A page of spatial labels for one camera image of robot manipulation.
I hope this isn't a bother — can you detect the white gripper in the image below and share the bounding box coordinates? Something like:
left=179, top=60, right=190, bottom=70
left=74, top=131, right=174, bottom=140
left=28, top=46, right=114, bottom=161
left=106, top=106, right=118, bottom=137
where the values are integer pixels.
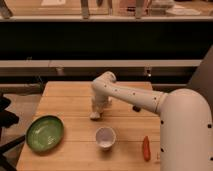
left=90, top=97, right=112, bottom=120

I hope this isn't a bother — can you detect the black chair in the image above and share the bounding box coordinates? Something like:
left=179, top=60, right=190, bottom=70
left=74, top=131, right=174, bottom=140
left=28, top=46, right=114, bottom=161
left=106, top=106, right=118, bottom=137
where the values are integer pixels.
left=0, top=93, right=27, bottom=171

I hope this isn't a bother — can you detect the green plate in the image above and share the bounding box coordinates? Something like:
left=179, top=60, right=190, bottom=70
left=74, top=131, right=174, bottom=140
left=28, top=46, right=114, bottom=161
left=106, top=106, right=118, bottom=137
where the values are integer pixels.
left=26, top=115, right=64, bottom=153

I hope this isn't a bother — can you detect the small dark object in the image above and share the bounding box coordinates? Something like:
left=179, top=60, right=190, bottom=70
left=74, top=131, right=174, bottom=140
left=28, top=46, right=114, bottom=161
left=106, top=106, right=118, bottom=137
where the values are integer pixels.
left=132, top=106, right=141, bottom=112

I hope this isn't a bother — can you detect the metal window rail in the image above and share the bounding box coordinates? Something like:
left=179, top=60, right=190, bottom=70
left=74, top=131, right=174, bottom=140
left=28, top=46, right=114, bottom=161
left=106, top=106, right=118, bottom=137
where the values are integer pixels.
left=0, top=60, right=202, bottom=68

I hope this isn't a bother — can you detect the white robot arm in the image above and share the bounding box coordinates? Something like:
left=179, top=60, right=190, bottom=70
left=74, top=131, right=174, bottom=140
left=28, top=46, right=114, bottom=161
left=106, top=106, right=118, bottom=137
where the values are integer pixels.
left=90, top=71, right=213, bottom=171

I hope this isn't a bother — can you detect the orange carrot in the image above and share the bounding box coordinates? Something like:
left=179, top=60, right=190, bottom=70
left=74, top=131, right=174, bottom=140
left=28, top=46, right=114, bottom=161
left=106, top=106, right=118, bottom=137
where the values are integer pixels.
left=142, top=136, right=151, bottom=161

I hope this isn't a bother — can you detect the white cup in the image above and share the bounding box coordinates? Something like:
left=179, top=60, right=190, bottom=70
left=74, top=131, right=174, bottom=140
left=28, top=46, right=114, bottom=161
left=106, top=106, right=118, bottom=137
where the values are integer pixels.
left=95, top=127, right=116, bottom=150

